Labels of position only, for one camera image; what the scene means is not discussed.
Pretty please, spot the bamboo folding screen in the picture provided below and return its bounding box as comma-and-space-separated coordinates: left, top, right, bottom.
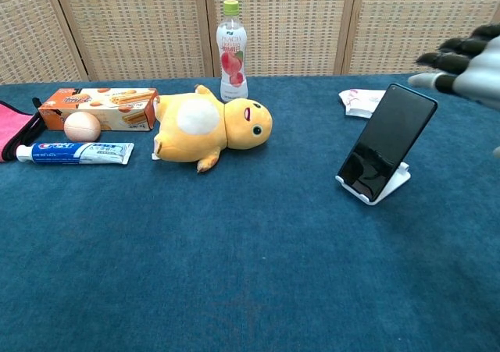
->
0, 0, 500, 86

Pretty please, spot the black smartphone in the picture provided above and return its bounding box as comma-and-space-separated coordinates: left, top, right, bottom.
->
337, 82, 438, 204

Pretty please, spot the white phone stand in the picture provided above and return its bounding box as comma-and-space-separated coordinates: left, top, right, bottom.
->
334, 162, 412, 207

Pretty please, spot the blue white toothpaste tube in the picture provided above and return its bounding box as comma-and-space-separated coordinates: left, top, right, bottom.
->
16, 141, 135, 166

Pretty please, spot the white wet wipes pack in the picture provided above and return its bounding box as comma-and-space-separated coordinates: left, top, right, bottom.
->
337, 88, 387, 119

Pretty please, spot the peach drink bottle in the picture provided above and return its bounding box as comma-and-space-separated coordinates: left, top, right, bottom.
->
216, 0, 249, 103

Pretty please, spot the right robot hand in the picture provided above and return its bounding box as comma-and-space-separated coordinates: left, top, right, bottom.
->
408, 23, 500, 158

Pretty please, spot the yellow plush toy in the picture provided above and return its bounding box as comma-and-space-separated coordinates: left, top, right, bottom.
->
151, 84, 273, 173

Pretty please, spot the blue table cloth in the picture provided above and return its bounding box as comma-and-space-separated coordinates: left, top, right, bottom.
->
0, 73, 500, 352

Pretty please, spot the pink cloth with black trim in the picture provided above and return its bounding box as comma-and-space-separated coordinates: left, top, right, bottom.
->
0, 97, 44, 163

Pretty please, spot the orange biscuit box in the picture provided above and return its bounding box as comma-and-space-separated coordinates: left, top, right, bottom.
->
37, 87, 159, 132

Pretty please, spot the peach coloured ball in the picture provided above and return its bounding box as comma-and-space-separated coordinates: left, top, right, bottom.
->
63, 111, 102, 143

